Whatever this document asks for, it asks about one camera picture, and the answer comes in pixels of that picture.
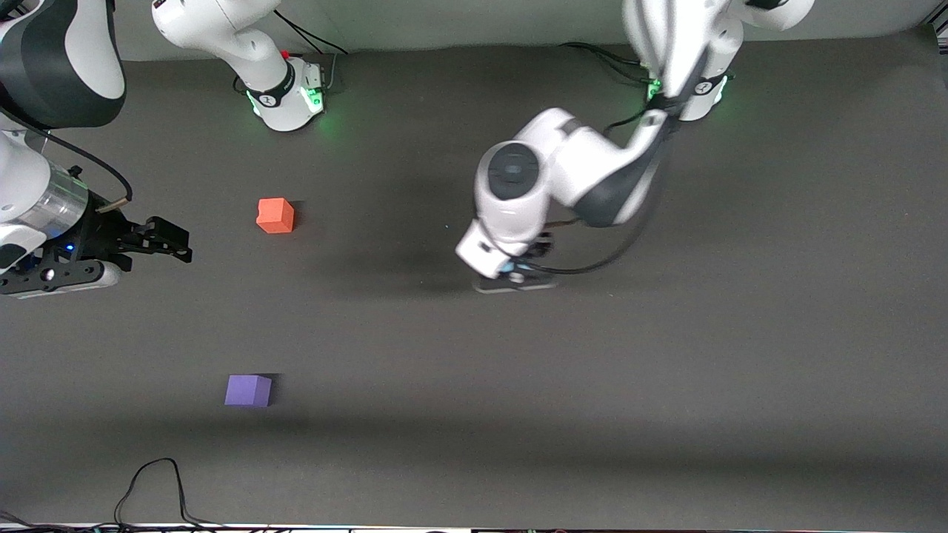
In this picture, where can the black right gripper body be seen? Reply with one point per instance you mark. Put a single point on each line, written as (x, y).
(101, 232)

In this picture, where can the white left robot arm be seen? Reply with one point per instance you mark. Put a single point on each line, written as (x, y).
(563, 155)

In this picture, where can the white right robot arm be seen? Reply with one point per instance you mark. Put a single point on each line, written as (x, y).
(215, 29)

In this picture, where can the orange foam block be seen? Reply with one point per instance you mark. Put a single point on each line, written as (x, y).
(275, 215)

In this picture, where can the purple foam block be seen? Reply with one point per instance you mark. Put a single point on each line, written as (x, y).
(248, 391)

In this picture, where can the dark grey table mat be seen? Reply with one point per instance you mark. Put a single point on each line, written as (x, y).
(666, 370)

